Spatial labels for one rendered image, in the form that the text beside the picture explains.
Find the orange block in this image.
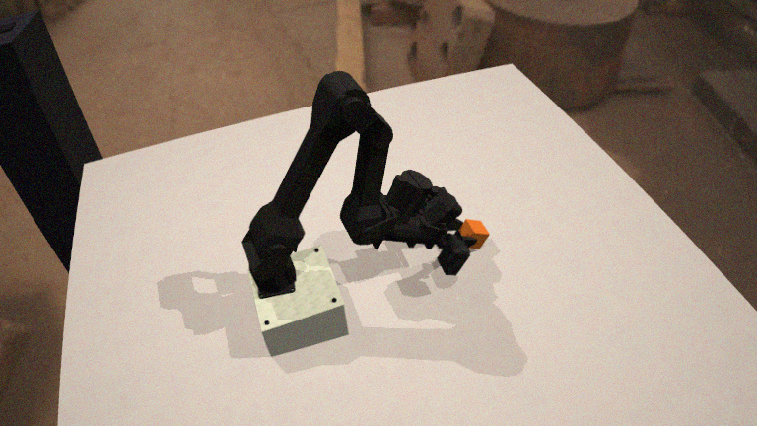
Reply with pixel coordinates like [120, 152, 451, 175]
[459, 219, 490, 249]

